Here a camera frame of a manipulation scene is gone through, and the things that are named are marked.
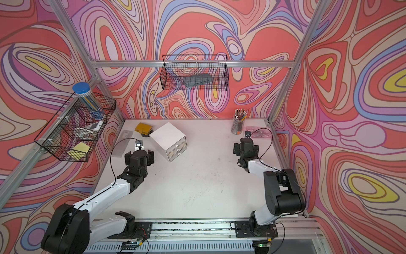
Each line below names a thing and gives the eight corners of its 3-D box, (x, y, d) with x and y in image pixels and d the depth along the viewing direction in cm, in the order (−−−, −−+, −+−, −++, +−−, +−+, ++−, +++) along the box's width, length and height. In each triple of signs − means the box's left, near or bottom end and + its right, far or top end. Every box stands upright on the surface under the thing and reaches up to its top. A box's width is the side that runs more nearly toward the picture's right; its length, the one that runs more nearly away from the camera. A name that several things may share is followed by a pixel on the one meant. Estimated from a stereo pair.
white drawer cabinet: (153, 148, 106) (147, 135, 95) (172, 135, 113) (169, 122, 102) (168, 164, 98) (164, 152, 87) (188, 149, 105) (186, 136, 94)
